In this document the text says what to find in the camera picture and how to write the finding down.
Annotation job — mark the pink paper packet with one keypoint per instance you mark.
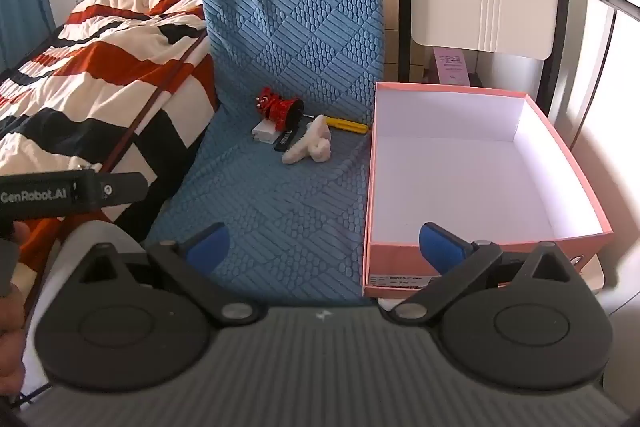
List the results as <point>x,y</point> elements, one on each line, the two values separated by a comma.
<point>451,67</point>

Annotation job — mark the red toy figure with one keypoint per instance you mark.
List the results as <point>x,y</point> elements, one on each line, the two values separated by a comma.
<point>278,108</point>

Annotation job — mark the pink cardboard box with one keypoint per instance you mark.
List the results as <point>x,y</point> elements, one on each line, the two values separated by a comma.
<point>465,167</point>

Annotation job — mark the person's left hand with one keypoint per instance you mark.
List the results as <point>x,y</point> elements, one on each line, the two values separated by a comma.
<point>10,342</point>

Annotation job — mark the blue textured chair cover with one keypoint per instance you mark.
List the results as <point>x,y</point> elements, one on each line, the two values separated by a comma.
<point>295,57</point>

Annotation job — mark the striped red white black blanket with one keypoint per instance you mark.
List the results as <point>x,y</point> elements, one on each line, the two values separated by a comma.
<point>90,82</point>

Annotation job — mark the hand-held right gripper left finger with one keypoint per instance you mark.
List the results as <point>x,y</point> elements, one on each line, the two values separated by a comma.
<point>211,245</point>

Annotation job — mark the dark red thin rod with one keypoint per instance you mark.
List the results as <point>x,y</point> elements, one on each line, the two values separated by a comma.
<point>150,107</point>

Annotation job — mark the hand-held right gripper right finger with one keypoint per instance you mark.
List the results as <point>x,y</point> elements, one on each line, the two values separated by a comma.
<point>440,248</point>

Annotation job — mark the black metal tube frame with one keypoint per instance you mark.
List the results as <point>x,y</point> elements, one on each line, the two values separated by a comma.
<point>605,2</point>

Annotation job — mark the yellow screwdriver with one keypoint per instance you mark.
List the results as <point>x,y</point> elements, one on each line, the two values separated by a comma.
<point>346,125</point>

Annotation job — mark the black usb stick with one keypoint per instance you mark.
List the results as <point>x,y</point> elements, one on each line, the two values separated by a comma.
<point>284,140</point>

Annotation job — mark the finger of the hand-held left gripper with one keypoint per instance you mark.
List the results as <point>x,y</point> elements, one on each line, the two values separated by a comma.
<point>122,187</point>

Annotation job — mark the wooden nightstand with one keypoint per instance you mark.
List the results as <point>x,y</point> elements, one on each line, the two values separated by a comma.
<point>395,27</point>

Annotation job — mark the white charger block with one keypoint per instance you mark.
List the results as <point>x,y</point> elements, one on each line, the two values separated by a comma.
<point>265,130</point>

